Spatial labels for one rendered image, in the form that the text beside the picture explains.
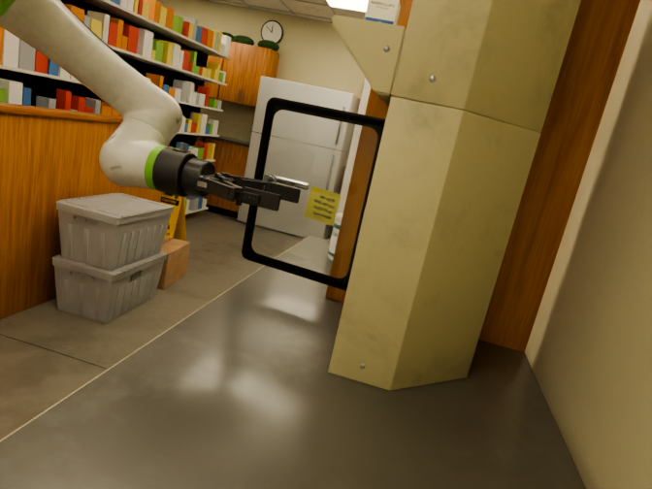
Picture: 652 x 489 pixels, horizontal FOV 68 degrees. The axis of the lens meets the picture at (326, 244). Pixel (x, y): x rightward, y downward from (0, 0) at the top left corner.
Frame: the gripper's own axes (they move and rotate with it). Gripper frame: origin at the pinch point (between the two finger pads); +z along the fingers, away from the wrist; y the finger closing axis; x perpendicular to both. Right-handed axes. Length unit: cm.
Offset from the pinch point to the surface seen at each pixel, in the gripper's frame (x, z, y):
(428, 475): 26, 35, -33
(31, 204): 57, -177, 131
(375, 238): 0.5, 20.2, -14.3
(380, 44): -28.4, 14.3, -14.2
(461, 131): -18.4, 29.0, -13.8
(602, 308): 6, 61, -1
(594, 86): -34, 54, 23
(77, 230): 68, -155, 140
